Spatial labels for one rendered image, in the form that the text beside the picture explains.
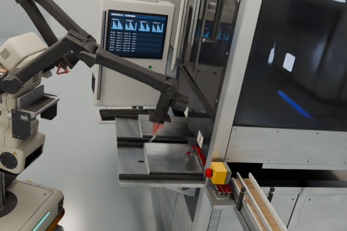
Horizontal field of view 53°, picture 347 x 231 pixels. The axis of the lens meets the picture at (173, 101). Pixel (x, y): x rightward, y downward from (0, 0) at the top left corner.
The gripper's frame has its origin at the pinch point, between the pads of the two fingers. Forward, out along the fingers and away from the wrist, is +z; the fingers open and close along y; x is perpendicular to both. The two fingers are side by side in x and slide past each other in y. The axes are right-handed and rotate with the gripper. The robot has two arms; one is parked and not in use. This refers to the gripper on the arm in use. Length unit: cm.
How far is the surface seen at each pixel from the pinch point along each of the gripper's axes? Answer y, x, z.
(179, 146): 22.5, 19.1, 15.0
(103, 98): -16, 86, 26
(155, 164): 7.9, 3.8, 19.4
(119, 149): -9.2, 17.4, 22.9
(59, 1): -88, 545, 53
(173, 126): 25, 46, 16
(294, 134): 60, -13, -21
